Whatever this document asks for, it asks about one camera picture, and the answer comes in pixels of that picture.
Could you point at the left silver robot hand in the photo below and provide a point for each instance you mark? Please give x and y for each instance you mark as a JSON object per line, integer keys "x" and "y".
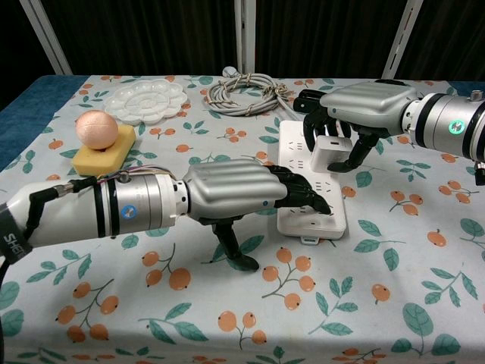
{"x": 235, "y": 187}

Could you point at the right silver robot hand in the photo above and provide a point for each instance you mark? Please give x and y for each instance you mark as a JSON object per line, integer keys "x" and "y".
{"x": 363, "y": 102}

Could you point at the white plug adapter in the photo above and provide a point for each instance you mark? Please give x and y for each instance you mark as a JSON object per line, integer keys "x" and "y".
{"x": 329, "y": 151}

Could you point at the white power strip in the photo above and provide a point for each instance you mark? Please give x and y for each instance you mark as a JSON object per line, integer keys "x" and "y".
{"x": 326, "y": 197}

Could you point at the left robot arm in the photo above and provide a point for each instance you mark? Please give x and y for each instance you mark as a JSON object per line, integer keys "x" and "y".
{"x": 94, "y": 206}

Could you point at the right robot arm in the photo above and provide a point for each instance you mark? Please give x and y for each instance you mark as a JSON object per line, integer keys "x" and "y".
{"x": 447, "y": 121}

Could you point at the fruit-patterned tablecloth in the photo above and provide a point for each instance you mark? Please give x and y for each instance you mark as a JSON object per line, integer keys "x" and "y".
{"x": 227, "y": 303}

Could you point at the white flower-shaped paint palette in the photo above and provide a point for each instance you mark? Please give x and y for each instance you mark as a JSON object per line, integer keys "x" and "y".
{"x": 146, "y": 99}

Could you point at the yellow sponge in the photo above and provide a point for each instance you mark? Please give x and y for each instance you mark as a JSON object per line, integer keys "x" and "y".
{"x": 110, "y": 156}

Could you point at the pink ball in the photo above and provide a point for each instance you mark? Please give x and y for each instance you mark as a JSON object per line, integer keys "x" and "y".
{"x": 97, "y": 129}

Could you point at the white metal frame post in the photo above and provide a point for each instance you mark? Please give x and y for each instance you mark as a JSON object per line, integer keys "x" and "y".
{"x": 244, "y": 34}
{"x": 49, "y": 36}
{"x": 401, "y": 38}

